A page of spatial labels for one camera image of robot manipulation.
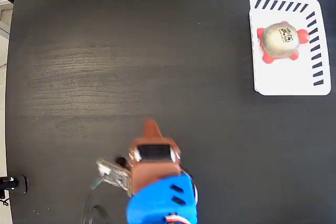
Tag white slotted tray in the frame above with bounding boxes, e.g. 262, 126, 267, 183
248, 0, 332, 97

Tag bare camera circuit board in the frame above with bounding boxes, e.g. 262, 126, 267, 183
96, 156, 132, 198

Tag red white servo wire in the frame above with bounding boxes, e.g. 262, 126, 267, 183
164, 213, 191, 224

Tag black table clamp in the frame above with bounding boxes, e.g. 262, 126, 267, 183
0, 175, 29, 195

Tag black camera cable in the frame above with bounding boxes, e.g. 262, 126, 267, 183
83, 178, 114, 224

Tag red turtle toy silver shell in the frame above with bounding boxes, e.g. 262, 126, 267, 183
256, 20, 310, 65

